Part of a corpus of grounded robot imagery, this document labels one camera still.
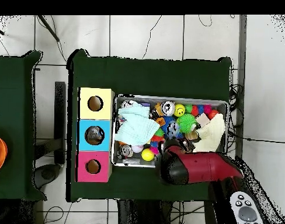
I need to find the green spiky rubber ball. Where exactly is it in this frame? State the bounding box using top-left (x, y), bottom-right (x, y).
top-left (176, 113), bottom-right (198, 134)

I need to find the dark green table cloth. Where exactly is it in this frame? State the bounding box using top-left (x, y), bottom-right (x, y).
top-left (65, 48), bottom-right (232, 203)
top-left (0, 50), bottom-right (47, 202)

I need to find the black floor cable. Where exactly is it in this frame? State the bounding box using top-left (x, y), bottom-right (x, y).
top-left (228, 131), bottom-right (285, 144)

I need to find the mint knitted cloth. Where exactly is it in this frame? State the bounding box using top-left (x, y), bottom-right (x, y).
top-left (113, 101), bottom-right (161, 147)

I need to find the plain wooden block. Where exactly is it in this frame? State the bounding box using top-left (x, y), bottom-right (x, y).
top-left (195, 113), bottom-right (211, 128)

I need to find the wooden box with three holes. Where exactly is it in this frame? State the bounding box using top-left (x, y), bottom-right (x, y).
top-left (75, 86), bottom-right (116, 183)

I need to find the crushed silver can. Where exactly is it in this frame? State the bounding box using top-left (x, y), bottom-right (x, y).
top-left (161, 100), bottom-right (176, 117)

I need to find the wire mesh bin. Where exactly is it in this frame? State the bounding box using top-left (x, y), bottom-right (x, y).
top-left (111, 93), bottom-right (229, 173)

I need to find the grey stand base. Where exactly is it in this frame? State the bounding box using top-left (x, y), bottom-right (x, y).
top-left (33, 163), bottom-right (62, 190)

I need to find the cream knitted cloth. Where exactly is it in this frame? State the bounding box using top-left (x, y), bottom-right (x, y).
top-left (193, 113), bottom-right (227, 153)

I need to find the black tripod leg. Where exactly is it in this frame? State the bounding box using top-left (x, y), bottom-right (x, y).
top-left (37, 15), bottom-right (61, 43)

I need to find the yellow smiley ball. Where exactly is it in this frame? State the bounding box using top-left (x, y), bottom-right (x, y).
top-left (173, 103), bottom-right (186, 117)

